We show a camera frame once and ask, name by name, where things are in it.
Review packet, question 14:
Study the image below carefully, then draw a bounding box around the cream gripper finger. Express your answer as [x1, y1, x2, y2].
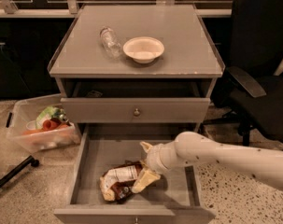
[140, 141, 153, 153]
[132, 168, 161, 193]

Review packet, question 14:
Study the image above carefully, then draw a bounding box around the black office chair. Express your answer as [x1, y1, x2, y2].
[204, 0, 283, 146]

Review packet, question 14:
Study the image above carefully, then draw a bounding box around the clear plastic storage bin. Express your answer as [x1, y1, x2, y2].
[7, 94, 80, 153]

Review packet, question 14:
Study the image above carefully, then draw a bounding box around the open grey middle drawer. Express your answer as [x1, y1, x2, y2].
[54, 124, 215, 224]

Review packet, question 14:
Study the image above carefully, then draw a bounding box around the white bowl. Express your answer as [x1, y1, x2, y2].
[122, 36, 164, 63]

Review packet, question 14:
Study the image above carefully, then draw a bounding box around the brown chip bag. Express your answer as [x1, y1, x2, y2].
[100, 161, 143, 202]

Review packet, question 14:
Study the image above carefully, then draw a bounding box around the grey drawer cabinet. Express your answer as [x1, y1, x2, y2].
[50, 5, 223, 131]

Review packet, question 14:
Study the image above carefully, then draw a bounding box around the green and white bag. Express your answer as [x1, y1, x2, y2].
[35, 106, 66, 128]

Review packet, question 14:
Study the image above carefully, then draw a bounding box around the black chair leg with caster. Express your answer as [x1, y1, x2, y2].
[0, 156, 39, 188]

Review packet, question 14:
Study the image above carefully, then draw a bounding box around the closed grey top drawer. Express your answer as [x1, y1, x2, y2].
[61, 98, 210, 123]

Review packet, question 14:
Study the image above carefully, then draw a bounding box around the clear plastic bottle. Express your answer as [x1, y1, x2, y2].
[100, 26, 121, 58]

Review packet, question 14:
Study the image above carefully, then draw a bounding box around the orange snack item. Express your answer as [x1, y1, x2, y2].
[22, 119, 69, 135]

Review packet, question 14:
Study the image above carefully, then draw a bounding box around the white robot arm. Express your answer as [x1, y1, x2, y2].
[140, 132, 283, 191]

